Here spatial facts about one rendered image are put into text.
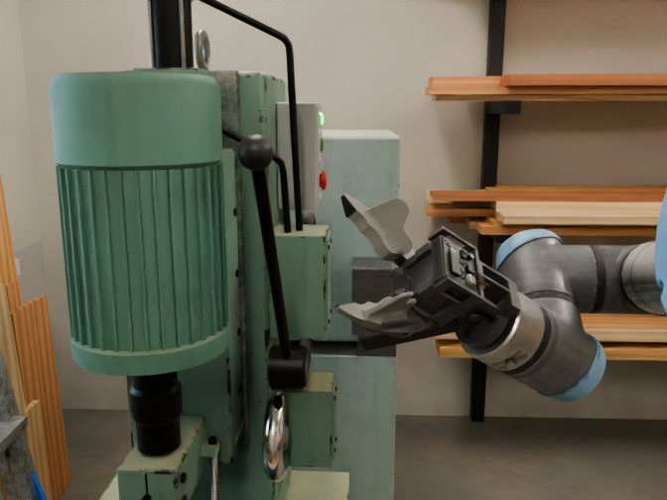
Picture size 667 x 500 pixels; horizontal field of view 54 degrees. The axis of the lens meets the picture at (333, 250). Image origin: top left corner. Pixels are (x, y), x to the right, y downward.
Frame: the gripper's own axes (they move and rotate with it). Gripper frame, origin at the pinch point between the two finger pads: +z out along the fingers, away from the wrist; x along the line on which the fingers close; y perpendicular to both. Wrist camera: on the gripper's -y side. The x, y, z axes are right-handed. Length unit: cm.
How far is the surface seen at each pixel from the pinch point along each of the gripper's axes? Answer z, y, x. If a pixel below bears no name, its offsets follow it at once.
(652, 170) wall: -194, -30, -182
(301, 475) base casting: -38, -59, -6
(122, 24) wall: 20, -140, -216
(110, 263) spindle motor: 17.2, -13.9, 2.5
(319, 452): -23.7, -33.3, 3.0
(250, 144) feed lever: 12.5, 3.1, -3.8
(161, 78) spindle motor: 21.5, -0.1, -9.4
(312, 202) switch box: -8.8, -18.4, -27.1
